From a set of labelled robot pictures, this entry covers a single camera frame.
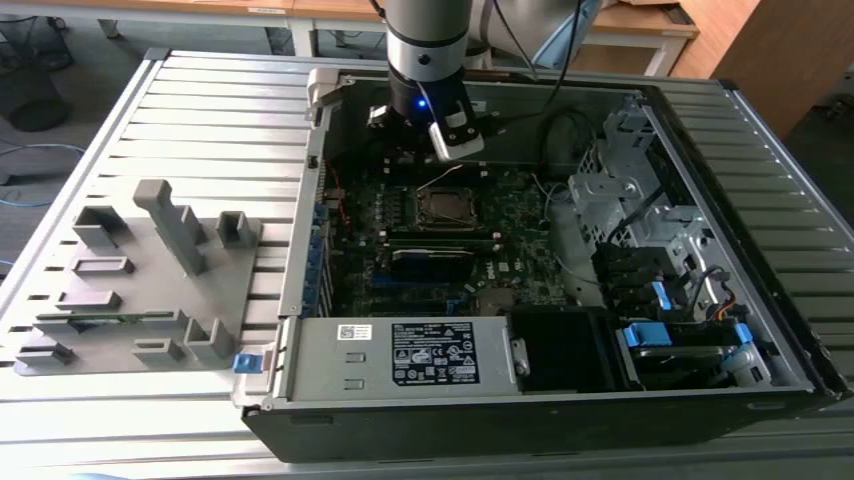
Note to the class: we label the CPU with silver top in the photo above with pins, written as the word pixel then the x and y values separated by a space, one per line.
pixel 446 204

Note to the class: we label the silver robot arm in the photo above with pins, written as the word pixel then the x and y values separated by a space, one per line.
pixel 428 30

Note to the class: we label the black RAM slot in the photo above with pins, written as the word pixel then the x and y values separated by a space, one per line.
pixel 441 234
pixel 441 245

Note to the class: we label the white UL sticker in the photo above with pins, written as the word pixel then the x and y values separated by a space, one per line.
pixel 478 104

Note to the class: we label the silver rear port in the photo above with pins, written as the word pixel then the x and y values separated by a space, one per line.
pixel 334 197

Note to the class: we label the black expansion card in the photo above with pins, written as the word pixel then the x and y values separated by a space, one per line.
pixel 434 267

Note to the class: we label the green motherboard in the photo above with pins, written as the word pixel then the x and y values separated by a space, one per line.
pixel 528 250

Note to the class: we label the wooden top desk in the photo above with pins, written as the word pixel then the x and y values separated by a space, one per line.
pixel 168 5
pixel 668 25

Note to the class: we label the chipset heat sink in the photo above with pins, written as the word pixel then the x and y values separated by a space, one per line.
pixel 496 298

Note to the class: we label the black power supply label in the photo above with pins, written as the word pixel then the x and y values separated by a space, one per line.
pixel 434 352

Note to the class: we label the grey power supply unit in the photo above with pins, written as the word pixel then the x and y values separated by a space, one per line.
pixel 321 360

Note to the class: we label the grey parts rack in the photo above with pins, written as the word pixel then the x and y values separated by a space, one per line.
pixel 154 295

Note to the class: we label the black waste bin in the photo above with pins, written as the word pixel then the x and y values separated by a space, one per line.
pixel 34 105

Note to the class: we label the wooden cabinet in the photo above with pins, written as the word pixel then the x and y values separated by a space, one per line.
pixel 788 50

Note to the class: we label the blue case latch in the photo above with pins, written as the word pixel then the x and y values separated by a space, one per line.
pixel 248 364

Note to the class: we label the green RAM stick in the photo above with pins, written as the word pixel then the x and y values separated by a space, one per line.
pixel 94 325

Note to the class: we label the black hard disk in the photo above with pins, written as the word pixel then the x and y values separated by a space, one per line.
pixel 681 365

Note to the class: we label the black open PC case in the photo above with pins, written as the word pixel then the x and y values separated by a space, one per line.
pixel 468 435

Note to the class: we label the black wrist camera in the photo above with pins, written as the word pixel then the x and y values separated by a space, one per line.
pixel 380 116

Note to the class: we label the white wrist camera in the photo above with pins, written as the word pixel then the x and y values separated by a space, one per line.
pixel 461 147

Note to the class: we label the black drive bay bracket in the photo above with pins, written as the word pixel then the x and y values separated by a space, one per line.
pixel 628 270

